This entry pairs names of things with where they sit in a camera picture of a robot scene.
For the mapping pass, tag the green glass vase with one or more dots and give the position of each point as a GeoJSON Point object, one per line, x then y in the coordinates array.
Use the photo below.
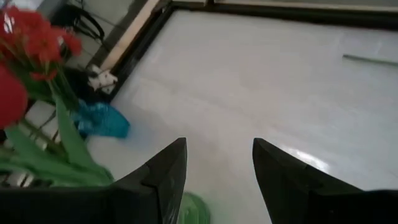
{"type": "Point", "coordinates": [194, 210]}

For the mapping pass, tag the small red blossom bunch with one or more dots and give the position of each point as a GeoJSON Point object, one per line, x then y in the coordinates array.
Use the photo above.
{"type": "Point", "coordinates": [42, 46]}

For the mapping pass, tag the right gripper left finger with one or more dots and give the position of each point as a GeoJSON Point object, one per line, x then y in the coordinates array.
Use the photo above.
{"type": "Point", "coordinates": [93, 205]}

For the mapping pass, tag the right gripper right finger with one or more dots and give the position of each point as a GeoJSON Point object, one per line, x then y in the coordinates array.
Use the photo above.
{"type": "Point", "coordinates": [311, 199]}

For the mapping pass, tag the large red blossom bunch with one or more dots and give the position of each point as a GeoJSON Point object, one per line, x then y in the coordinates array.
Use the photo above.
{"type": "Point", "coordinates": [15, 21]}

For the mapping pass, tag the orange artificial tulip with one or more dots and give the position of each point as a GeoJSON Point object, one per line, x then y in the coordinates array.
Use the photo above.
{"type": "Point", "coordinates": [370, 60]}

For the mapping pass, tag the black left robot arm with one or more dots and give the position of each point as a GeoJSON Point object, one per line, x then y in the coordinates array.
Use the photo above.
{"type": "Point", "coordinates": [77, 85]}

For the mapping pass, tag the black aluminium table frame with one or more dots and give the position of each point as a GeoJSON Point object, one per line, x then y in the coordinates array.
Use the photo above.
{"type": "Point", "coordinates": [248, 15]}

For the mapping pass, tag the large blue glass vase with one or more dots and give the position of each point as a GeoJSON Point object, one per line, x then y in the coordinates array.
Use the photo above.
{"type": "Point", "coordinates": [102, 121]}

